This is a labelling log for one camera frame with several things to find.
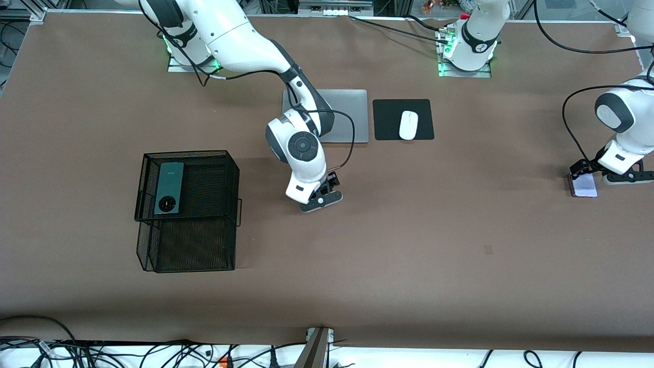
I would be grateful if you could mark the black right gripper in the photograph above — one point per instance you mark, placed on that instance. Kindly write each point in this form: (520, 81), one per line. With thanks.
(331, 180)

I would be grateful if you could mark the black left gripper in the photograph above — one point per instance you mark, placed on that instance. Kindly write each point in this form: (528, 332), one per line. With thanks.
(588, 166)

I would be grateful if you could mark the light lilac flip phone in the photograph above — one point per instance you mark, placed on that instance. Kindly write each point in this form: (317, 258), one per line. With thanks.
(583, 188)

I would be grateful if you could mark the teal green smartphone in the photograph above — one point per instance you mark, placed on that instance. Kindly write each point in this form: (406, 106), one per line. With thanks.
(171, 179)

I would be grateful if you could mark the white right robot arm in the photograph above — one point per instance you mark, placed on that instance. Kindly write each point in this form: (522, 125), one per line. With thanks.
(240, 41)

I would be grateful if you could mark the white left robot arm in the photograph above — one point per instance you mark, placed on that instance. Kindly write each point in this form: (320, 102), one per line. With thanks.
(638, 133)

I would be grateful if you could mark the silver closed laptop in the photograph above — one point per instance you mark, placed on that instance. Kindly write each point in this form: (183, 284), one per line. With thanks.
(352, 117)

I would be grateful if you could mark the black mouse pad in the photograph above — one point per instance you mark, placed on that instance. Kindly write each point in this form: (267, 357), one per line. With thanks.
(388, 122)

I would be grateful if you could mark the white computer mouse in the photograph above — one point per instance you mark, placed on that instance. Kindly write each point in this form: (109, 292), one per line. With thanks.
(408, 125)

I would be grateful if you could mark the black mesh two-tier tray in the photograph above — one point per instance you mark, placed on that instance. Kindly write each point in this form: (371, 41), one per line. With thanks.
(209, 179)

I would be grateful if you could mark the grey power strip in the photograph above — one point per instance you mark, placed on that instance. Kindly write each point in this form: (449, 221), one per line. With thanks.
(334, 7)

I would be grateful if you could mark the black power plug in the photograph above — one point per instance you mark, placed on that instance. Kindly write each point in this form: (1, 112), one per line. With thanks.
(274, 359)

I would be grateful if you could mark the small copper coloured object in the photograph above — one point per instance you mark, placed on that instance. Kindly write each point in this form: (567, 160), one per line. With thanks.
(427, 7)

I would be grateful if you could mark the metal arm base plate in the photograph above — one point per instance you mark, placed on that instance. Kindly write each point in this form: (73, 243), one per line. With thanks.
(176, 67)
(449, 73)

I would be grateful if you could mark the grey metal camera bracket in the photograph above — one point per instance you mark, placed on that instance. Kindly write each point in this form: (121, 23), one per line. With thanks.
(314, 352)

